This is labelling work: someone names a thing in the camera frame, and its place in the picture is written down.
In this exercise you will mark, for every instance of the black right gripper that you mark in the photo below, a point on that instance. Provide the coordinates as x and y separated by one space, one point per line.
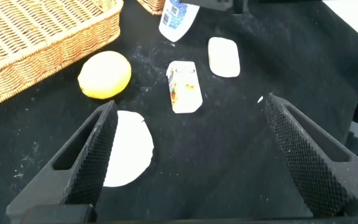
241 6

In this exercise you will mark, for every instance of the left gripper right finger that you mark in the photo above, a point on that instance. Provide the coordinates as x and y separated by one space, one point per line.
315 165

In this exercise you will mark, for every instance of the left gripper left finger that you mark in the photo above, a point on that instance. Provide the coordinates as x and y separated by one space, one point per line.
85 168

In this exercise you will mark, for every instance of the white bottle blue cap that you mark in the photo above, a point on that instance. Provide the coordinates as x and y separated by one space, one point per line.
176 25

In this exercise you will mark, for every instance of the white soap bar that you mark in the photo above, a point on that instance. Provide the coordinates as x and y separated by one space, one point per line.
224 57

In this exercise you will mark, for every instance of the small yellow juice carton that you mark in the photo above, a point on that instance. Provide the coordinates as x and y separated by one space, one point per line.
185 90

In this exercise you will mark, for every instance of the yellow lemon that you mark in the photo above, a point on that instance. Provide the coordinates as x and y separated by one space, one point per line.
104 74

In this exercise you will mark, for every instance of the black tablecloth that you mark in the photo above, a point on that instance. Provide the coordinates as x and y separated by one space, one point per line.
213 155

